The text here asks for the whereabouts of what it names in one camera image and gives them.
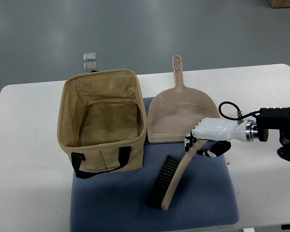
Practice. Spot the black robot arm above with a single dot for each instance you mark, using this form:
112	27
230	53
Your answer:
267	118

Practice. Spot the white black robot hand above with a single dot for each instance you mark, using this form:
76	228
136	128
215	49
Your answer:
220	131

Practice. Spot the silver floor plate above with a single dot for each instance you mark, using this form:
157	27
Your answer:
90	66
89	56

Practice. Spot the yellow fabric bag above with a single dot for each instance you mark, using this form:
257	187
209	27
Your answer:
102	122

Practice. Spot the lower silver floor plate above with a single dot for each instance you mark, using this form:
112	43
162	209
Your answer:
90	66

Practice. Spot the blue seat cushion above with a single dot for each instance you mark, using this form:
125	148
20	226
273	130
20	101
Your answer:
116	202

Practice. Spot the pink hand broom black bristles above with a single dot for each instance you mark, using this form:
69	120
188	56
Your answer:
169	176

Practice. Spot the cardboard box corner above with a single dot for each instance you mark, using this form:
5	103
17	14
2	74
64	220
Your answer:
279	3

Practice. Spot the upper silver floor plate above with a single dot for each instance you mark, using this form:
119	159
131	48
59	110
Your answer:
89	56

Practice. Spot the pink plastic dustpan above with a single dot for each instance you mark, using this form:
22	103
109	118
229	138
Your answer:
174	112

